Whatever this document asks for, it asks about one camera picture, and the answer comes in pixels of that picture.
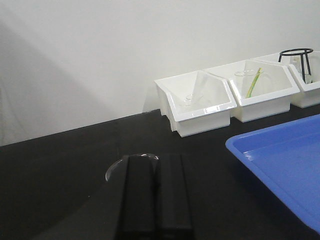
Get clear glass beaker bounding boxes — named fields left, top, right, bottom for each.
left=105, top=152, right=160, bottom=182

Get middle white storage bin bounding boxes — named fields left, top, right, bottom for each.
left=206, top=59, right=300, bottom=123

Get glassware in left bin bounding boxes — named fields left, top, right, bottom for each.
left=182, top=94, right=203, bottom=107

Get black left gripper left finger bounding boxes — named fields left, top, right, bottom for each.
left=116, top=154, right=158, bottom=240

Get glass beaker in middle bin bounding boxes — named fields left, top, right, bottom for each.
left=234, top=68, right=259, bottom=99

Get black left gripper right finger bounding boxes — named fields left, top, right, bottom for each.
left=155, top=154, right=195, bottom=240

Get yellow green plastic droppers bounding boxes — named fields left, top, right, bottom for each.
left=246, top=67, right=263, bottom=99

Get right white storage bin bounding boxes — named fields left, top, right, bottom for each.
left=254, top=50, right=320, bottom=108

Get left white storage bin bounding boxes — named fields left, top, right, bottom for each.
left=155, top=70, right=237, bottom=137

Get blue plastic tray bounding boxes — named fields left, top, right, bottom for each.
left=225, top=115, right=320, bottom=232

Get white storage bin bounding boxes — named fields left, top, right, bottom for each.
left=155, top=70, right=237, bottom=137
left=254, top=50, right=320, bottom=108
left=206, top=59, right=300, bottom=123

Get black wire tripod stand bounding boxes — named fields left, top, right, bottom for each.
left=278, top=48, right=314, bottom=83

